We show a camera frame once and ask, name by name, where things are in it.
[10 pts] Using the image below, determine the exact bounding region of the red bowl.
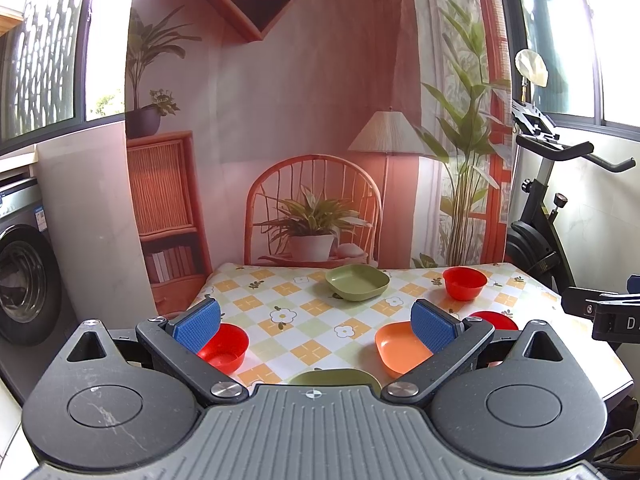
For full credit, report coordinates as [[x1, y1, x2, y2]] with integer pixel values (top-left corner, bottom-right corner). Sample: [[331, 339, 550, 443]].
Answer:
[[442, 266, 488, 302], [198, 323, 250, 375]]

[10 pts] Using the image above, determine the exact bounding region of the red bowl edge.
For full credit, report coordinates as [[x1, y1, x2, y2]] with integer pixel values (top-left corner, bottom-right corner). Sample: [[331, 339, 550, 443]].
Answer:
[[472, 311, 518, 330]]

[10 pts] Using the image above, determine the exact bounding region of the green square bowl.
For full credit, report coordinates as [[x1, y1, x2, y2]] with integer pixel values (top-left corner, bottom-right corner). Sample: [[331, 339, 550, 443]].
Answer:
[[324, 263, 390, 302]]

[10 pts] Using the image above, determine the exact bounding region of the green square plate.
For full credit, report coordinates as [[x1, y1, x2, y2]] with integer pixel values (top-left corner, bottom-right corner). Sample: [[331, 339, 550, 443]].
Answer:
[[288, 368, 382, 396]]

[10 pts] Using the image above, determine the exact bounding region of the orange square plate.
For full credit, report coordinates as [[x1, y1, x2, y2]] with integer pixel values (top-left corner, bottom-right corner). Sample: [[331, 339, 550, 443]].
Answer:
[[374, 321, 433, 378]]

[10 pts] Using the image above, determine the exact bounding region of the black exercise bike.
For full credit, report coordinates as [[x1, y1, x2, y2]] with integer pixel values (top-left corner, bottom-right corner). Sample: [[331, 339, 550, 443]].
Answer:
[[505, 98, 637, 296]]

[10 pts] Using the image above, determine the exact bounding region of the checkered floral tablecloth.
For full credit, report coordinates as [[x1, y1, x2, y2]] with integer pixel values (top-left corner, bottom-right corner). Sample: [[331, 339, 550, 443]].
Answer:
[[186, 260, 564, 390]]

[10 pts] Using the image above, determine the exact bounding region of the grey washing machine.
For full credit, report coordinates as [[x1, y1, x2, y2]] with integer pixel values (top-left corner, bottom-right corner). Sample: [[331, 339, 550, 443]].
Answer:
[[0, 168, 78, 404]]

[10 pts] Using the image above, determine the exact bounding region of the printed room backdrop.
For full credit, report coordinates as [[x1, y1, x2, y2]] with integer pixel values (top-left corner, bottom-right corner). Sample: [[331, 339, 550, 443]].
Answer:
[[126, 0, 512, 314]]

